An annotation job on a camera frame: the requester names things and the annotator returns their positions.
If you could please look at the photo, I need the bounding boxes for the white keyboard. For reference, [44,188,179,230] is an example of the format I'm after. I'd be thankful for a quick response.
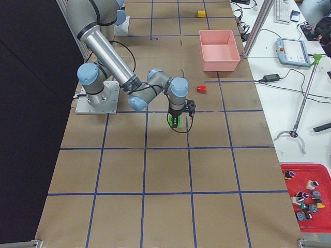
[274,0,290,24]

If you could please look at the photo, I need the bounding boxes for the metal reacher grabber tool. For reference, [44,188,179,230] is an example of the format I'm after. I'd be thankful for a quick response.
[274,54,322,154]

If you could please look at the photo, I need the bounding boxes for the yellow toy block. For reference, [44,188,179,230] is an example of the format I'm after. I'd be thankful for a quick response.
[197,10,206,18]

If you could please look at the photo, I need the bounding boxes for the black power adapter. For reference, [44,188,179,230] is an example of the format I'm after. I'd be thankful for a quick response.
[262,74,281,83]

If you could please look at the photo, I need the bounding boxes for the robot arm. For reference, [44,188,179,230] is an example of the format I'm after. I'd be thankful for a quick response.
[66,1,195,130]

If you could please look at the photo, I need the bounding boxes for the brown paper table cover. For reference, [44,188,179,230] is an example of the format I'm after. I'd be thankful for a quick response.
[36,1,300,247]

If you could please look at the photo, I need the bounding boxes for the red toy block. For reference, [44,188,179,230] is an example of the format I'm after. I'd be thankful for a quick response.
[196,85,207,94]

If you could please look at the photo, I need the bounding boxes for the pink plastic box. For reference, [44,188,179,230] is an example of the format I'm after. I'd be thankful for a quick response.
[199,29,240,72]

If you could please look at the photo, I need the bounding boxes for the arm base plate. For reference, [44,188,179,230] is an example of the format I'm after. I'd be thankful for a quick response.
[75,81,120,114]
[114,16,130,36]

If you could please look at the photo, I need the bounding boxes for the green toy block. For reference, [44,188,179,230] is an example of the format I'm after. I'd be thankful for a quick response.
[168,115,181,128]

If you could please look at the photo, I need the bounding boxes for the red plastic tray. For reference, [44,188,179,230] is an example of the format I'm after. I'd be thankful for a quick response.
[281,163,330,233]

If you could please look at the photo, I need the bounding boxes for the grey teach pendant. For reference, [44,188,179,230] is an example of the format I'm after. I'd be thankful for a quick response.
[275,38,311,67]

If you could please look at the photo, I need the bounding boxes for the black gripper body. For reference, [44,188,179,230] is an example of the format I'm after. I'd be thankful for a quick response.
[168,99,196,118]

